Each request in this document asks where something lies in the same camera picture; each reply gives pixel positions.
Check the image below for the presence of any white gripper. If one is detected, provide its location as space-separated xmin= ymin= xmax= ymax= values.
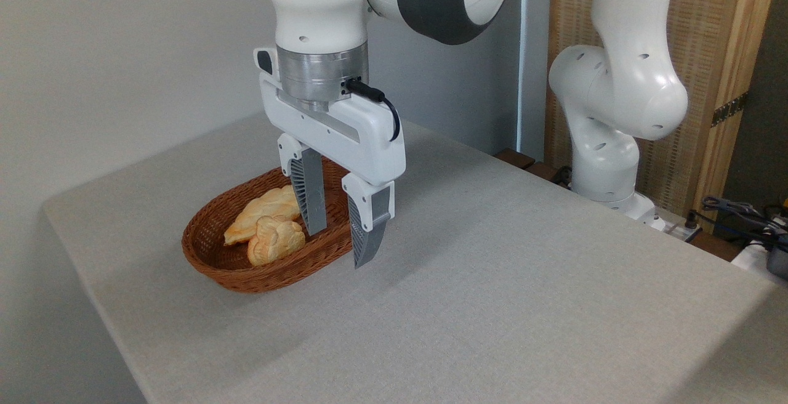
xmin=254 ymin=47 xmax=408 ymax=270

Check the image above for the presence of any small round bread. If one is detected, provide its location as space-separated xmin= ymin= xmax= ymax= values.
xmin=247 ymin=216 xmax=306 ymax=267

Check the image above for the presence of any long braided bread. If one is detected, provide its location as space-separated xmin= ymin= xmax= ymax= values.
xmin=223 ymin=185 xmax=302 ymax=246

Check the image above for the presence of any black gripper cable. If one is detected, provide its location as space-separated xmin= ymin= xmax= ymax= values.
xmin=345 ymin=78 xmax=401 ymax=142

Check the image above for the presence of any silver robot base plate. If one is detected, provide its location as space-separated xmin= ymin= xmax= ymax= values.
xmin=651 ymin=207 xmax=704 ymax=243

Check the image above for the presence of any wood framed rattan screen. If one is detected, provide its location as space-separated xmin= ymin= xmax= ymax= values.
xmin=545 ymin=0 xmax=781 ymax=232

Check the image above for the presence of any black screen hinge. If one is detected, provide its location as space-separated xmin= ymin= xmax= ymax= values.
xmin=711 ymin=92 xmax=750 ymax=127

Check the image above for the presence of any grey power adapter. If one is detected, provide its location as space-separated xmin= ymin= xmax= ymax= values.
xmin=766 ymin=246 xmax=788 ymax=280

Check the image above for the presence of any white power strip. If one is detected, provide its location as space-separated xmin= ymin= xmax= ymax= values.
xmin=731 ymin=239 xmax=788 ymax=286

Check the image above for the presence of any black cable bundle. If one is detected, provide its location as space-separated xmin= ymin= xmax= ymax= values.
xmin=686 ymin=195 xmax=788 ymax=252

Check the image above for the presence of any brown wicker basket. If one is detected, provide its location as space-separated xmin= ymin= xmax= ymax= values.
xmin=182 ymin=156 xmax=358 ymax=294

